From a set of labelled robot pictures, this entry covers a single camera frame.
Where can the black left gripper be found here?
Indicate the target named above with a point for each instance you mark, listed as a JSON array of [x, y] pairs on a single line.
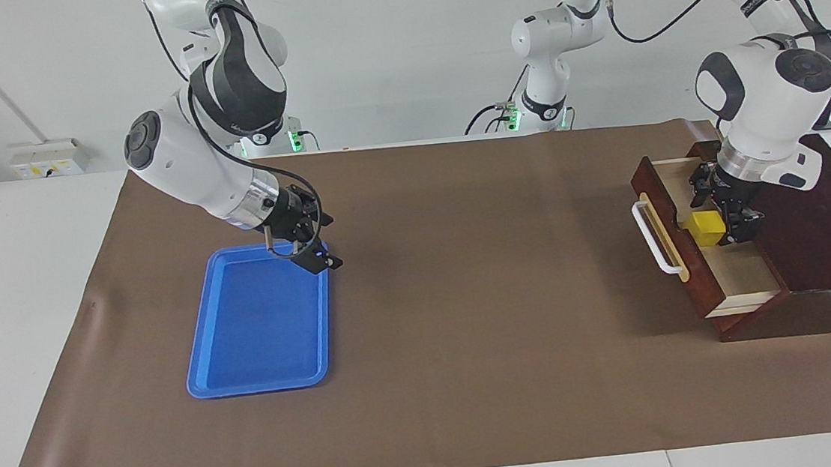
[[724, 188]]

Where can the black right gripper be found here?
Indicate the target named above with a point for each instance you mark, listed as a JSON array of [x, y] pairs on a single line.
[[292, 214]]

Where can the yellow cube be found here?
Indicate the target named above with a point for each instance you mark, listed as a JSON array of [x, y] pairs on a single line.
[[704, 229]]

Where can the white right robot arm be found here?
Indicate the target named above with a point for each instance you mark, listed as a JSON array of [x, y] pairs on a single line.
[[184, 163]]

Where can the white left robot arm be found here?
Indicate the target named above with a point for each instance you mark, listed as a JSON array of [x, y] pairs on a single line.
[[765, 105]]

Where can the blue plastic tray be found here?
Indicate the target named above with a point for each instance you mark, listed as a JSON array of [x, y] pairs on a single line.
[[258, 330]]

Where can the brown table mat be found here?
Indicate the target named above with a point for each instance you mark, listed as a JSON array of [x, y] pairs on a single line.
[[468, 319]]

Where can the white wall socket box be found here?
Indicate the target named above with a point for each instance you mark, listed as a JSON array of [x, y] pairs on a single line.
[[48, 160]]

